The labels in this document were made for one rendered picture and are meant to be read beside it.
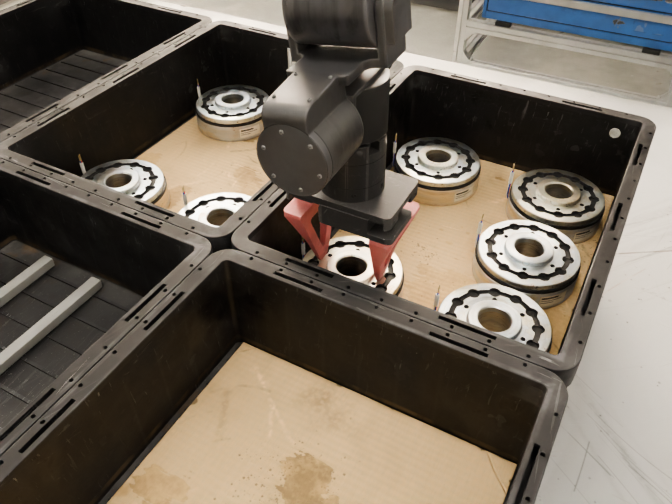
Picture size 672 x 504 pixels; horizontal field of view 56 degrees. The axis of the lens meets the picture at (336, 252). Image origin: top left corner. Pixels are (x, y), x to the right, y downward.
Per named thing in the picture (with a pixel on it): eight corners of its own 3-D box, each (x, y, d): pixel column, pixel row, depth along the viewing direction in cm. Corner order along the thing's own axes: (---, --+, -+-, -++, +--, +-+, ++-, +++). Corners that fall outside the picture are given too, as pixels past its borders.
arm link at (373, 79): (402, 52, 49) (336, 38, 51) (365, 90, 44) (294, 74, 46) (397, 130, 54) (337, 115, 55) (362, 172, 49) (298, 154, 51)
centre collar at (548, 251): (515, 229, 67) (516, 225, 66) (560, 247, 64) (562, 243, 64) (495, 255, 64) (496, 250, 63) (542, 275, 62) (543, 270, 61)
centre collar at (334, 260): (341, 247, 65) (341, 242, 64) (384, 263, 63) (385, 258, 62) (316, 276, 61) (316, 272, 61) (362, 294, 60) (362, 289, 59)
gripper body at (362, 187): (388, 238, 53) (393, 163, 48) (284, 203, 57) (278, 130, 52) (418, 196, 57) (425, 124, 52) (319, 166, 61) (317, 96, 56)
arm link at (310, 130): (410, -29, 44) (302, -29, 47) (334, 33, 36) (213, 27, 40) (418, 128, 51) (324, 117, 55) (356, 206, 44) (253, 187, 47)
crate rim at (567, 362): (407, 79, 82) (409, 62, 81) (652, 138, 72) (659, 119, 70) (224, 263, 56) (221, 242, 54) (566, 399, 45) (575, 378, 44)
